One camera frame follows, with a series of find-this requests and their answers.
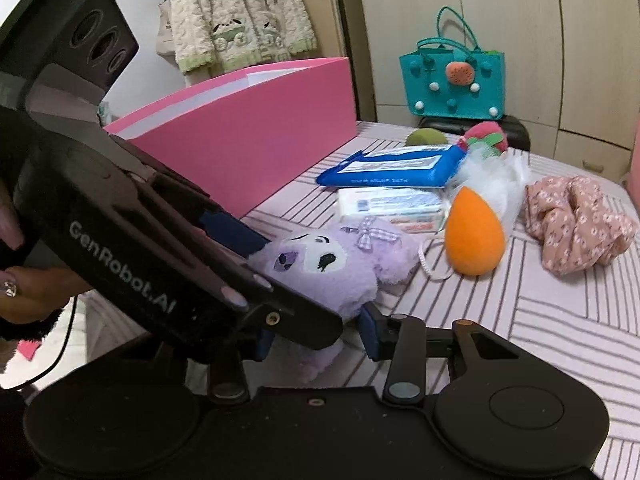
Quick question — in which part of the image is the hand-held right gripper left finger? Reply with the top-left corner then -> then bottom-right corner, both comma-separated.
206,330 -> 276,406

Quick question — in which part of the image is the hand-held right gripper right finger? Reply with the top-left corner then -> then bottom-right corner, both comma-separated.
360,302 -> 522,406

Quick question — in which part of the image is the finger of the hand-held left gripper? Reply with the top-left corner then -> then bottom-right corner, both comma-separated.
215,259 -> 347,352
150,174 -> 269,262

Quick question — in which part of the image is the purple plush toy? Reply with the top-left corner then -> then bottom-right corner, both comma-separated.
247,216 -> 423,386

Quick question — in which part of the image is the pink cardboard box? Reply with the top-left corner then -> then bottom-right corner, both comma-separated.
102,57 -> 359,221

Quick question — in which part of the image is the white tissue pack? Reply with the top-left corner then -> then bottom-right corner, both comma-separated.
337,187 -> 451,222
384,210 -> 449,234

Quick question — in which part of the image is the orange makeup sponge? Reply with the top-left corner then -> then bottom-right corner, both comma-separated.
444,186 -> 506,276

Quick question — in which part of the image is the blue wet wipes pack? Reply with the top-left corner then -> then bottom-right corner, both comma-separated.
316,144 -> 469,190

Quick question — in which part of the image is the white mesh bath puff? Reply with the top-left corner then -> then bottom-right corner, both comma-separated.
419,142 -> 532,281

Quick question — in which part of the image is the pink floral cloth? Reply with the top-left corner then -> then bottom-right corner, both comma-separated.
522,176 -> 639,276

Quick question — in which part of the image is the person's left forearm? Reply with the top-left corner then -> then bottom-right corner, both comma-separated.
0,307 -> 71,350

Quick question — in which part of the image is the person's left hand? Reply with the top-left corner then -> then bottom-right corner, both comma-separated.
0,185 -> 96,326

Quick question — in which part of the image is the striped bed sheet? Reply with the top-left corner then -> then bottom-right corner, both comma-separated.
20,120 -> 640,476

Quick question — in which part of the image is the green sponge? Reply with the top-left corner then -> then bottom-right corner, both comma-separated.
405,129 -> 451,149

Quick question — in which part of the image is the cream tote bag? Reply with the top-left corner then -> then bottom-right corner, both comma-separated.
155,2 -> 177,59

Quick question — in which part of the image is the cream fleece jacket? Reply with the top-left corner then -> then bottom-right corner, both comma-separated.
167,0 -> 319,75

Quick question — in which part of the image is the red strawberry sponge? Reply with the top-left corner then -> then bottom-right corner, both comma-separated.
457,122 -> 509,156

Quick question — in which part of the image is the teal felt handbag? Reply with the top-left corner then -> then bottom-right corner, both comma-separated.
398,6 -> 506,121

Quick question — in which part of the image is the black suitcase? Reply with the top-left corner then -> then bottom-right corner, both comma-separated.
419,115 -> 530,154

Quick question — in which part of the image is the beige wardrobe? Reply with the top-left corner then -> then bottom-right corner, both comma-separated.
350,0 -> 640,187

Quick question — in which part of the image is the black cable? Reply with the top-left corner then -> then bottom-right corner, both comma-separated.
0,294 -> 79,392

